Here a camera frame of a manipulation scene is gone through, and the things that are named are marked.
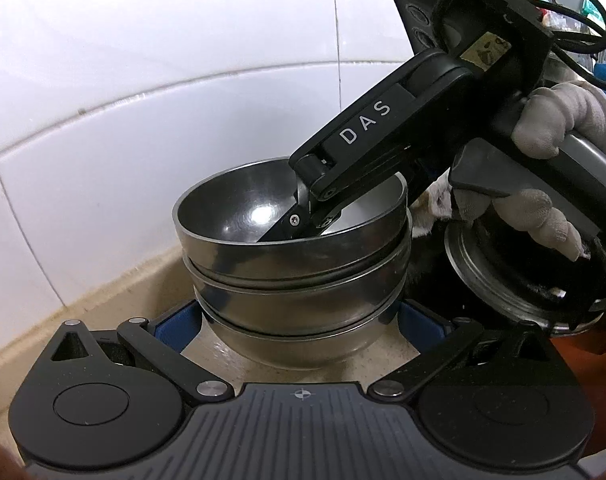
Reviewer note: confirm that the grey rag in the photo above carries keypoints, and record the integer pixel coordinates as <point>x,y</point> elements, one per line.
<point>433,207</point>

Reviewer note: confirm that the person's right hand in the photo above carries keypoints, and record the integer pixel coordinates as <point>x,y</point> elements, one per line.
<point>563,110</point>

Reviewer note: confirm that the deep steel bowl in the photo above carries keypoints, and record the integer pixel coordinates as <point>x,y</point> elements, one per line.
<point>293,312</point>

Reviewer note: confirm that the red cloth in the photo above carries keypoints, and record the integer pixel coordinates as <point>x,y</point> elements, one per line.
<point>603,385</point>

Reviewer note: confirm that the gas stove burner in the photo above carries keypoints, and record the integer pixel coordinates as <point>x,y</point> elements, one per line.
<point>483,280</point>

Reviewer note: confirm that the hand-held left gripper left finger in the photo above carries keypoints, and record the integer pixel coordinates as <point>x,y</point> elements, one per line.
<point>175,327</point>

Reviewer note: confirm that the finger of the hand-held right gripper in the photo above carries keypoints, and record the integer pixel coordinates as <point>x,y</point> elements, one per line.
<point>425,177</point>
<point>368,120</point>

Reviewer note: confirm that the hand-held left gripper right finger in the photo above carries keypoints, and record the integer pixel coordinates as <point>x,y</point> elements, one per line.
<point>423,324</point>

